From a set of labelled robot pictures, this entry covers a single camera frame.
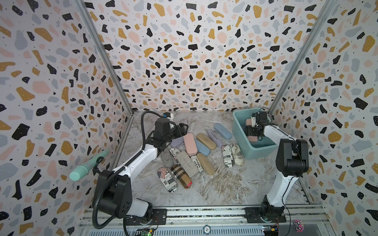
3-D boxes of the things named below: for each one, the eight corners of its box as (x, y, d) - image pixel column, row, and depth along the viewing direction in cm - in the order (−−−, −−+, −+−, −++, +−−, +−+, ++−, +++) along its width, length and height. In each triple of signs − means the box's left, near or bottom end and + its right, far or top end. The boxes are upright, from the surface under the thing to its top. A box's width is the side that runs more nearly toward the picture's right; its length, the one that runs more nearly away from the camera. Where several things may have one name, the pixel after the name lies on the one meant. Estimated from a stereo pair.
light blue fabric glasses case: (212, 128, 115) (212, 125, 113) (217, 123, 118) (217, 121, 116) (228, 139, 108) (228, 137, 106) (233, 134, 111) (233, 132, 109)
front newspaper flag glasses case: (171, 195, 82) (170, 194, 79) (156, 173, 90) (155, 171, 87) (180, 188, 84) (180, 186, 82) (165, 167, 92) (164, 164, 90)
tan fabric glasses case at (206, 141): (195, 137, 108) (195, 135, 106) (200, 133, 110) (200, 131, 108) (211, 151, 100) (212, 149, 98) (216, 146, 103) (217, 144, 101)
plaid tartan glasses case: (186, 190, 83) (186, 188, 81) (170, 169, 91) (170, 167, 89) (193, 184, 86) (193, 182, 83) (177, 164, 93) (176, 162, 91)
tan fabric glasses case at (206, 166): (209, 177, 89) (209, 174, 85) (195, 158, 97) (195, 155, 93) (214, 174, 91) (215, 170, 87) (200, 155, 99) (200, 151, 95)
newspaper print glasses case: (199, 171, 91) (199, 169, 88) (190, 158, 97) (190, 155, 94) (204, 168, 92) (204, 166, 89) (195, 155, 98) (195, 152, 95)
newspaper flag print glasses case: (223, 167, 93) (224, 165, 90) (221, 147, 103) (222, 144, 100) (233, 167, 93) (234, 165, 91) (230, 147, 103) (230, 144, 100)
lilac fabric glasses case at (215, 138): (218, 149, 102) (219, 144, 97) (205, 135, 109) (206, 130, 105) (222, 146, 103) (223, 142, 99) (209, 133, 110) (209, 128, 106)
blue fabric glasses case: (191, 146, 103) (190, 143, 100) (195, 141, 105) (195, 138, 103) (206, 157, 97) (206, 154, 95) (210, 152, 100) (211, 149, 97)
